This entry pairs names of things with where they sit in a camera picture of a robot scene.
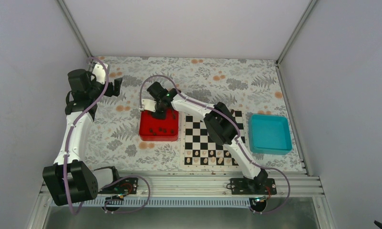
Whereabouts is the aluminium corner post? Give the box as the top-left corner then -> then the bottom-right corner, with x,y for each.
56,0 -> 93,57
276,0 -> 319,67

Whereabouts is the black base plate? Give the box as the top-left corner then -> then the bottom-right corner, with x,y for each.
226,178 -> 277,195
99,177 -> 138,195

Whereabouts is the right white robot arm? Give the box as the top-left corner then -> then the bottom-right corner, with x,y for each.
140,82 -> 269,194

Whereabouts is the red plastic tray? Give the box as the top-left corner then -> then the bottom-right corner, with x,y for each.
139,109 -> 179,142

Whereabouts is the aluminium front rail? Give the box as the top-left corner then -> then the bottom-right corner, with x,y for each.
132,171 -> 325,197

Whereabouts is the right aluminium corner post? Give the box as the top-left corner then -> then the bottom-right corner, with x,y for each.
276,0 -> 319,67

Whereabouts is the floral patterned table mat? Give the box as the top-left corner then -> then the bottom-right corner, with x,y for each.
84,56 -> 288,172

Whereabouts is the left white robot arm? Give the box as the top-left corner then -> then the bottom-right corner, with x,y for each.
42,63 -> 122,206

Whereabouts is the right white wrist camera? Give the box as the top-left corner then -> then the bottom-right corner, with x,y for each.
139,99 -> 157,112

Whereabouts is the teal plastic tray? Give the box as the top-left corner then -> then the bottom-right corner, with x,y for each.
248,114 -> 293,156

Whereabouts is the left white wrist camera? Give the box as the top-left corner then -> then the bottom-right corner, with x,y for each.
90,62 -> 110,85

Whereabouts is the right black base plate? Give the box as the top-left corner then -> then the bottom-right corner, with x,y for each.
226,178 -> 277,195

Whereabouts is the left aluminium corner post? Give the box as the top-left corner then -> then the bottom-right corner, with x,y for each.
56,0 -> 93,57

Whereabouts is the black white chessboard mat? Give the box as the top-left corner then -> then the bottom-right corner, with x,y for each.
180,114 -> 239,171

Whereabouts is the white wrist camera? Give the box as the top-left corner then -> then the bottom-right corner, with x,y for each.
90,62 -> 110,85
139,99 -> 157,112

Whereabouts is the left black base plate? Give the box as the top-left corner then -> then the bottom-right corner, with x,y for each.
99,177 -> 138,195

